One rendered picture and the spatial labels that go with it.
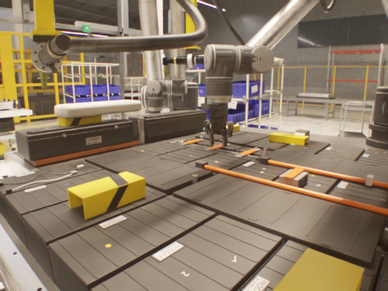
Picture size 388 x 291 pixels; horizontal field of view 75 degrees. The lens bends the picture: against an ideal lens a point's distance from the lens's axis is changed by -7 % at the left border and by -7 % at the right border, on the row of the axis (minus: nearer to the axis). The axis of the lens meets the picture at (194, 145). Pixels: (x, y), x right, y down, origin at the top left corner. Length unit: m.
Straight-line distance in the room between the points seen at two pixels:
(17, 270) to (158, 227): 0.23
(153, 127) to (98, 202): 0.74
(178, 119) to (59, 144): 0.60
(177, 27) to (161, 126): 0.98
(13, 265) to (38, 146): 0.57
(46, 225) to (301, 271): 0.44
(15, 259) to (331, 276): 0.46
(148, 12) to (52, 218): 1.76
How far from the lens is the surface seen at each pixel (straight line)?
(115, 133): 1.13
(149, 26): 2.15
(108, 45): 0.55
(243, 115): 3.77
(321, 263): 0.37
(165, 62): 1.60
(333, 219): 0.57
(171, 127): 1.32
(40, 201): 0.68
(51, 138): 1.02
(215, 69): 1.05
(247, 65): 1.09
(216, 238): 0.47
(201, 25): 0.70
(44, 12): 0.91
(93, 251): 0.47
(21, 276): 0.48
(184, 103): 2.25
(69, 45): 0.58
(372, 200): 0.72
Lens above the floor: 1.26
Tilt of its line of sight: 13 degrees down
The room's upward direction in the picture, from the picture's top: straight up
